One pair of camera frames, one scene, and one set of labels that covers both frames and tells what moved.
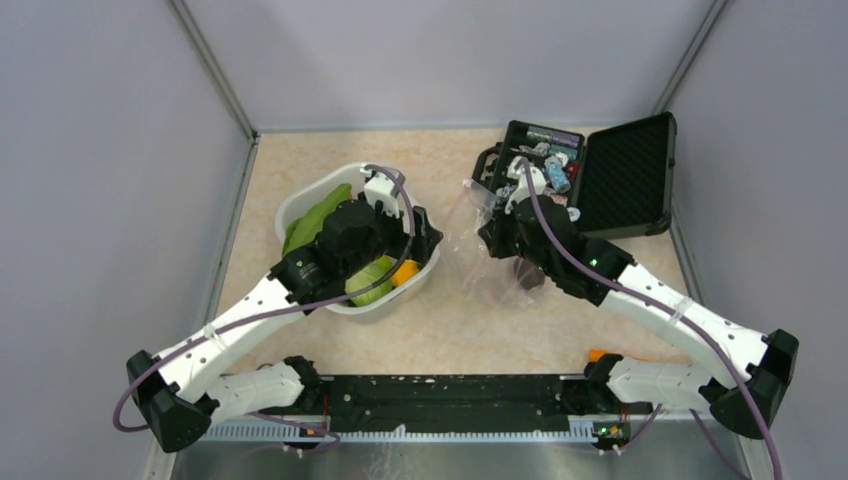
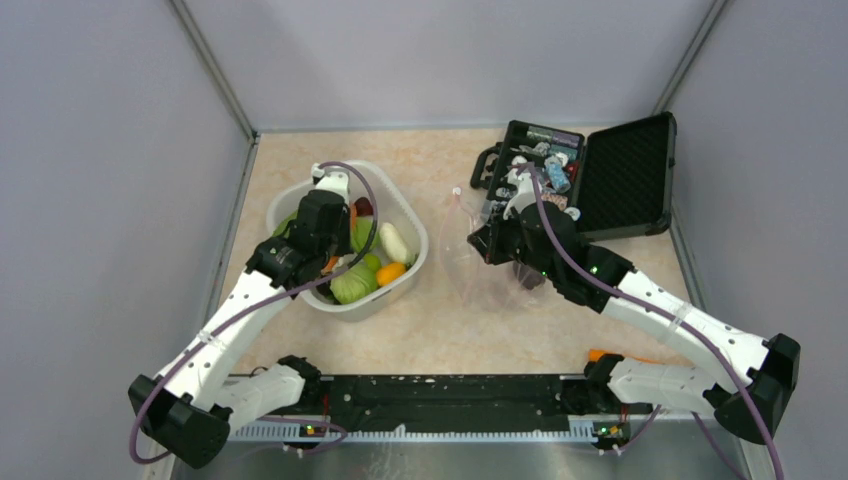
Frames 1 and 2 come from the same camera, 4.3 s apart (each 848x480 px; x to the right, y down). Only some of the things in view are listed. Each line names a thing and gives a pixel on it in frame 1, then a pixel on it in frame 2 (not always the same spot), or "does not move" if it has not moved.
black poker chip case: (618, 180) does not move
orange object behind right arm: (595, 354) does not move
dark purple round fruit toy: (529, 276) does not move
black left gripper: (424, 238) → (345, 247)
